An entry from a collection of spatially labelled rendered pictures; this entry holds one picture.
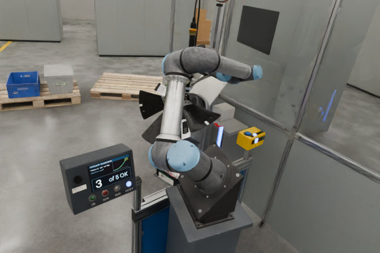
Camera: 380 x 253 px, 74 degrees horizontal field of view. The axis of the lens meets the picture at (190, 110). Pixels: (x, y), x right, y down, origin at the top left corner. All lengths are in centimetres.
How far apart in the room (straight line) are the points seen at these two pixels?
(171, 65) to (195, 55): 13
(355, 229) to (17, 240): 245
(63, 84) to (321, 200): 380
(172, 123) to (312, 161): 123
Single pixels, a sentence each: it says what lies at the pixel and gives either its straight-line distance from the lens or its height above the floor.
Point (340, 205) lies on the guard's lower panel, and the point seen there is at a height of 67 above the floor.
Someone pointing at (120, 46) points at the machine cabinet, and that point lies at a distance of 717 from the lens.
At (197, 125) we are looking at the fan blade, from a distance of 150.
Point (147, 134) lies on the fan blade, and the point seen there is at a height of 98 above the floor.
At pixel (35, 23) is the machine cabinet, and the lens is 873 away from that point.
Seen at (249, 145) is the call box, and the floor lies 102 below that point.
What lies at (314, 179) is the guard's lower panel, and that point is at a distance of 207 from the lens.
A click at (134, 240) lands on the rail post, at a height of 65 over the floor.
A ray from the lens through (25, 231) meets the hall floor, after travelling 259.
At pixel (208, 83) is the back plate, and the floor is 123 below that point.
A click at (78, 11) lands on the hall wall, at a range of 1370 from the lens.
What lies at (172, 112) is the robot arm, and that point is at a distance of 107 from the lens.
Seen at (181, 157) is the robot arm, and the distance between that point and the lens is 94.
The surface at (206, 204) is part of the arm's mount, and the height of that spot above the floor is 110.
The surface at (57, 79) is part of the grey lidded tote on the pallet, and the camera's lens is 442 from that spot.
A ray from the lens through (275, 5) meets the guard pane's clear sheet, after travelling 204.
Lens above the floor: 188
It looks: 26 degrees down
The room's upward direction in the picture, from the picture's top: 6 degrees clockwise
